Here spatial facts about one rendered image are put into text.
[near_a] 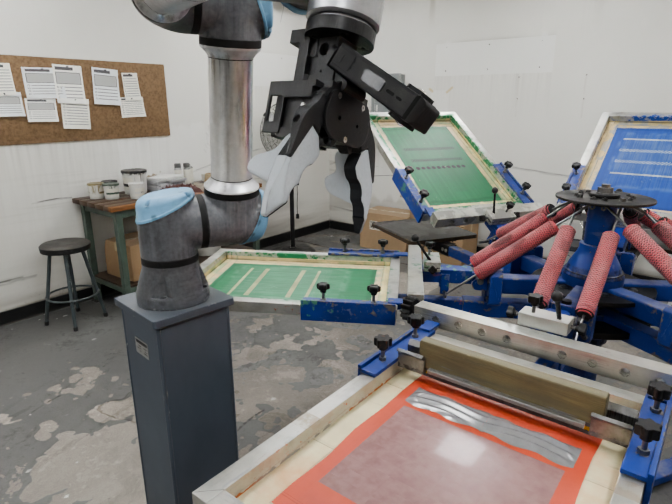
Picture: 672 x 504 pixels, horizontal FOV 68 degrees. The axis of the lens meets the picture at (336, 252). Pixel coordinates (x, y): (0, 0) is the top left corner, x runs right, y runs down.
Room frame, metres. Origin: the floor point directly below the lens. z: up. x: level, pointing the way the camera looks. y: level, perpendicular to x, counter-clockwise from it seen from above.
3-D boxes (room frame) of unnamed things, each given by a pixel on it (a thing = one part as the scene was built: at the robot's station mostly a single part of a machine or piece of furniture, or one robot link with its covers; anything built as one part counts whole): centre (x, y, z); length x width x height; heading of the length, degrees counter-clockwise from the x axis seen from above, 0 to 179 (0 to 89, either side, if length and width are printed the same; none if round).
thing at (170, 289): (1.02, 0.35, 1.25); 0.15 x 0.15 x 0.10
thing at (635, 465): (0.83, -0.60, 0.98); 0.30 x 0.05 x 0.07; 142
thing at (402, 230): (2.26, -0.63, 0.91); 1.34 x 0.40 x 0.08; 22
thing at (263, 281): (1.77, 0.01, 1.05); 1.08 x 0.61 x 0.23; 82
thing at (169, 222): (1.02, 0.34, 1.37); 0.13 x 0.12 x 0.14; 117
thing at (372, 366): (1.17, -0.16, 0.97); 0.30 x 0.05 x 0.07; 142
